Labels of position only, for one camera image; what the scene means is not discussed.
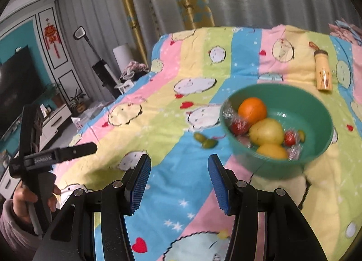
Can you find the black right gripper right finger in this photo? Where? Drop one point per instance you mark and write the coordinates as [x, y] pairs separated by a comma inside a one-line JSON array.
[[221, 183]]

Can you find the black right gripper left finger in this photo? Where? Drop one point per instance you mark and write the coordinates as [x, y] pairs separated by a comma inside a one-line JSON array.
[[135, 183]]

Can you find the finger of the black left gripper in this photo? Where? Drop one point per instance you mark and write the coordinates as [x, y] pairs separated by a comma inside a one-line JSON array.
[[74, 152]]

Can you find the red apple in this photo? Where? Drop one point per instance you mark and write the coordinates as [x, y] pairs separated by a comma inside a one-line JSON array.
[[239, 126]]

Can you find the orange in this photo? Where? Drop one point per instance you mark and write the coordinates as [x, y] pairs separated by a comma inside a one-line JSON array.
[[253, 110]]

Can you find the small green fruit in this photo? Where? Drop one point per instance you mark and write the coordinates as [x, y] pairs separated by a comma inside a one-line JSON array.
[[301, 135], [209, 143], [199, 137]]

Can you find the pink sleeve forearm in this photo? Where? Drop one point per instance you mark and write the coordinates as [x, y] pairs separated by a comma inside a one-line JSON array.
[[18, 240]]

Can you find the left hand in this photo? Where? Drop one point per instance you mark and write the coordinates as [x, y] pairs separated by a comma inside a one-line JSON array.
[[23, 196]]

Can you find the white TV cabinet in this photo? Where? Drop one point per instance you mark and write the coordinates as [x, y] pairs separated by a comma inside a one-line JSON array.
[[50, 128]]

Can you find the potted plant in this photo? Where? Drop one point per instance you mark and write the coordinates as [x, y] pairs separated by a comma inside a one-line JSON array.
[[76, 103]]

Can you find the yellow lemon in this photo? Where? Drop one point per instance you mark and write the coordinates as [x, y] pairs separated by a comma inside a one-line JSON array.
[[274, 151]]

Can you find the yellow pear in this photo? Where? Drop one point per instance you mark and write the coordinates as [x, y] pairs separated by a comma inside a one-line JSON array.
[[266, 131]]

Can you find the green plastic bowl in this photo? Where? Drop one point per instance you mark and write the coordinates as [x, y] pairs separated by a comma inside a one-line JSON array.
[[295, 109]]

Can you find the colourful cartoon striped bedsheet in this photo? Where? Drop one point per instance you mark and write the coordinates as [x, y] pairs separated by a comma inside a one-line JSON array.
[[193, 73]]

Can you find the black television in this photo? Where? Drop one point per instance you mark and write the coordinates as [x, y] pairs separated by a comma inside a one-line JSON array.
[[20, 85]]

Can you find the white chair with clothes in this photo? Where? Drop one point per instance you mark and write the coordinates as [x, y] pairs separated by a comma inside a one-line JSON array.
[[130, 69]]

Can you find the red Chinese knot decoration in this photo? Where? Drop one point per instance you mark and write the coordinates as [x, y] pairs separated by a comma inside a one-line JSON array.
[[51, 37]]

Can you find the yellow patterned curtain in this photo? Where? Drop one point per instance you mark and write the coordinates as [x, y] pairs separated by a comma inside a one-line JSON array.
[[150, 19]]

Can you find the grey curtain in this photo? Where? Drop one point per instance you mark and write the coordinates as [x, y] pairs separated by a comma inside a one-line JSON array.
[[107, 27]]

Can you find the pink patterned folded blanket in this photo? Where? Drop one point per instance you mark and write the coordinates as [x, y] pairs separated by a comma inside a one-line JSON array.
[[346, 31]]

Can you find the yellow bottle with strap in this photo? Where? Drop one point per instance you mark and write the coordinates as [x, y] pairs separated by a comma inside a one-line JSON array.
[[323, 74]]

